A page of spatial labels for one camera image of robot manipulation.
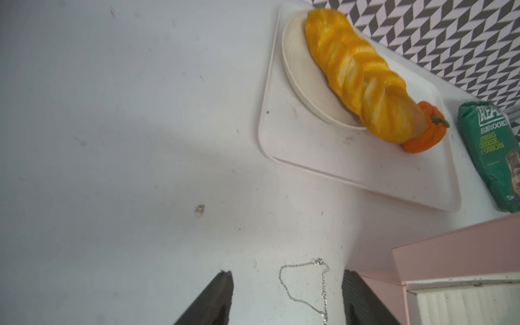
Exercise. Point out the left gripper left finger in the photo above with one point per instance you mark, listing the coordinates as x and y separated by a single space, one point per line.
213 304

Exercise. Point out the yellow braided bread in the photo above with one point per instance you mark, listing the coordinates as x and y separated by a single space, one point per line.
362 79

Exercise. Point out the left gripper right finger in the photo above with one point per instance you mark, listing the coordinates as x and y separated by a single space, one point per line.
361 305

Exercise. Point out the white rectangular tray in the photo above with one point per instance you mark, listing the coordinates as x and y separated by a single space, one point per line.
290 133

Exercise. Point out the cream round plate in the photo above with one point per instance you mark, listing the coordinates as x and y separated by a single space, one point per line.
308 81

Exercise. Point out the small orange pumpkin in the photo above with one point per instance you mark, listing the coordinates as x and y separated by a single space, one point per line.
435 131

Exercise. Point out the pink jewelry box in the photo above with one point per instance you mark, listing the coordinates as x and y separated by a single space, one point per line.
484 252

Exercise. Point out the green crisps bag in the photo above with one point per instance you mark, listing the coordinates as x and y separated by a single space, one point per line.
493 149

